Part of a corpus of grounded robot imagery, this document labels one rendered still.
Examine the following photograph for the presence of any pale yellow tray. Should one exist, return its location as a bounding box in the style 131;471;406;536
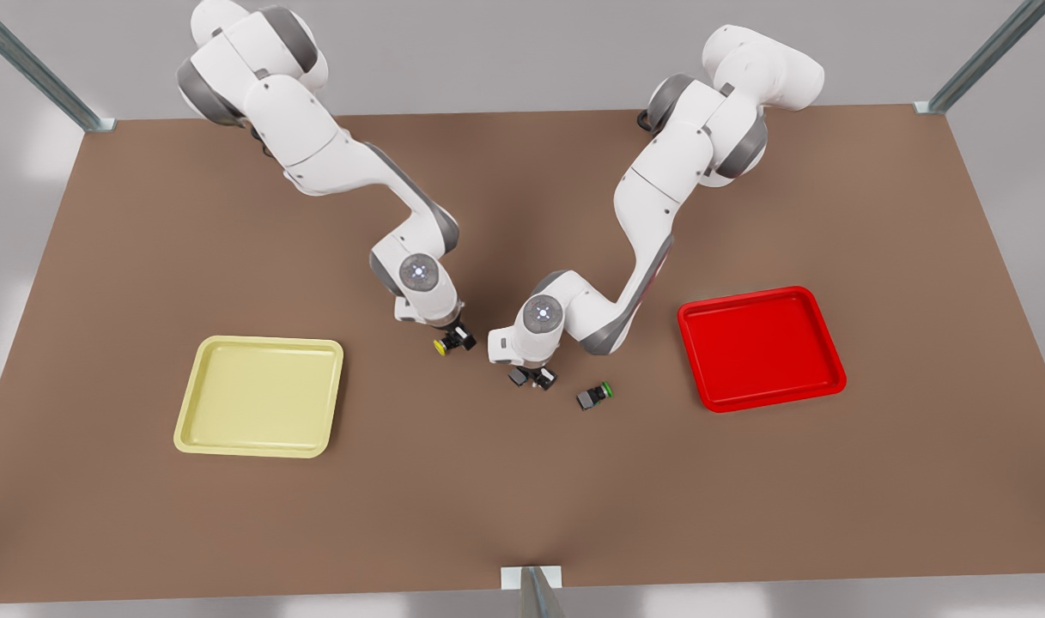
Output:
173;335;345;459

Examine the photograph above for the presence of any red tray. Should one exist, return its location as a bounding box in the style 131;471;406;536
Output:
677;285;848;415

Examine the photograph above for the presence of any yellow push-button switch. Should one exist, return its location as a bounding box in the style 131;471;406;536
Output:
433;327;478;356

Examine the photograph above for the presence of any silver frame post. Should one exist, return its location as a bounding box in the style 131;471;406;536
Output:
500;566;565;618
0;0;117;133
914;0;1045;116

